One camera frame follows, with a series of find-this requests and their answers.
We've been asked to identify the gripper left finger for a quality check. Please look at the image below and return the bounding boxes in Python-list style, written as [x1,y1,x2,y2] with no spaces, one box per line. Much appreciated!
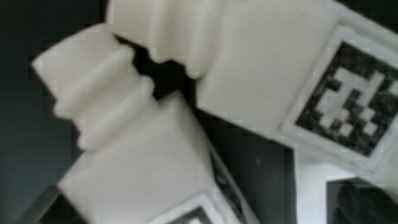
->
[15,186,83,224]

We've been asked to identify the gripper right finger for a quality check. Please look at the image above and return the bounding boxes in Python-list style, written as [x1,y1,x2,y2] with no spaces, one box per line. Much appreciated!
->
[326,178,398,224]

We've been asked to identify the white leg front with tag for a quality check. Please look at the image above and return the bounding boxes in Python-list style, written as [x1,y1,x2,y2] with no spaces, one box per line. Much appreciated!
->
[104,0,398,181]

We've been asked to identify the white leg behind on sheet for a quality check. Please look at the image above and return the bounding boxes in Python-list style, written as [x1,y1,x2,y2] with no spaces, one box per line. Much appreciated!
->
[31,24,259,224]

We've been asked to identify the white marker sheet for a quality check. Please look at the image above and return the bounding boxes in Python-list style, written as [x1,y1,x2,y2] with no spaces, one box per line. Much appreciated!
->
[293,145,398,224]

